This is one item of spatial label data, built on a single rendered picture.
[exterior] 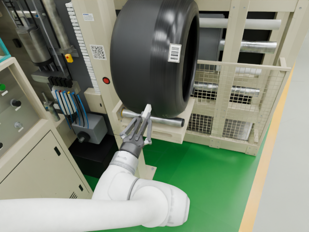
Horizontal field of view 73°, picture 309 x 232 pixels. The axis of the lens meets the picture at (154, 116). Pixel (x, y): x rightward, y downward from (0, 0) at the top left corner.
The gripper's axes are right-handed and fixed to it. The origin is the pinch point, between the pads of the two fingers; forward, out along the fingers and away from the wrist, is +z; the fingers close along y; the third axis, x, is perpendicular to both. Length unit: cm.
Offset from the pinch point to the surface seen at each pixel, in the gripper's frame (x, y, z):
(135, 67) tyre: -16.8, 3.9, 6.7
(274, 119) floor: 126, -86, 118
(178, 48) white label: -22.0, -10.7, 12.9
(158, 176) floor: 113, 14, 19
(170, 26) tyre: -27.3, -7.0, 17.7
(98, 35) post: -18.1, 28.9, 24.8
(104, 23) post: -23.0, 25.2, 26.3
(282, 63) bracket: 20, -58, 68
